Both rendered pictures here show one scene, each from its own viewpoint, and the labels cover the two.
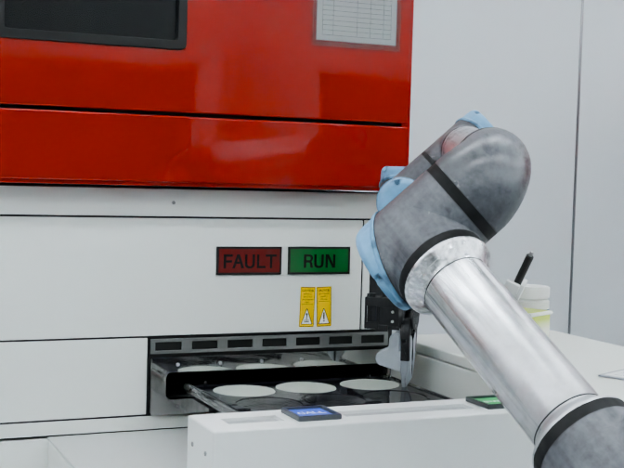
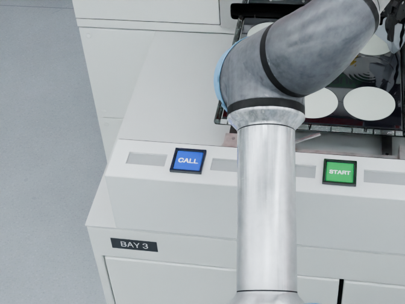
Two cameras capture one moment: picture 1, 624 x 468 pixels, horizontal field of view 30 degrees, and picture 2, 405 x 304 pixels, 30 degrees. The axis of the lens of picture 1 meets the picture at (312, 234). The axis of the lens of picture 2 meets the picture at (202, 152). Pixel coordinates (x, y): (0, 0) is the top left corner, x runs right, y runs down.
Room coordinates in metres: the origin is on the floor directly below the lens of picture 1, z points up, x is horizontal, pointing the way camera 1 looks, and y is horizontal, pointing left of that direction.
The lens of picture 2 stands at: (0.65, -0.59, 1.89)
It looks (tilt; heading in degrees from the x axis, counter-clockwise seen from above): 44 degrees down; 37
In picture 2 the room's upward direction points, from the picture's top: 5 degrees counter-clockwise
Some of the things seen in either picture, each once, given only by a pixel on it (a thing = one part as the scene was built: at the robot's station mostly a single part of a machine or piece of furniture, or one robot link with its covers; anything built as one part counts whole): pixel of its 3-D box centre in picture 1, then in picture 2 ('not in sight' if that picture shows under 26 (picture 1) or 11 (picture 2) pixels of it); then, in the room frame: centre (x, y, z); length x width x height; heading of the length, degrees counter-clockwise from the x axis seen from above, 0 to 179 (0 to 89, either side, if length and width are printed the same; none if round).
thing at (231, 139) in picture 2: not in sight; (231, 152); (1.50, -0.02, 0.89); 0.08 x 0.03 x 0.03; 24
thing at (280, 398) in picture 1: (333, 401); (316, 69); (1.80, -0.04, 0.90); 0.34 x 0.34 x 0.01; 24
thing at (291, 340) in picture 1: (274, 342); not in sight; (1.99, 0.06, 0.96); 0.44 x 0.01 x 0.02; 114
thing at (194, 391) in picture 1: (224, 409); (229, 65); (1.72, 0.12, 0.90); 0.37 x 0.01 x 0.01; 24
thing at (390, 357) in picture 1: (393, 359); (385, 34); (1.91, -0.14, 0.95); 0.06 x 0.03 x 0.09; 76
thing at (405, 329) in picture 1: (406, 333); (394, 21); (1.90, -0.16, 0.99); 0.05 x 0.02 x 0.09; 166
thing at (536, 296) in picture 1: (528, 311); not in sight; (2.09, -0.40, 1.01); 0.07 x 0.07 x 0.10
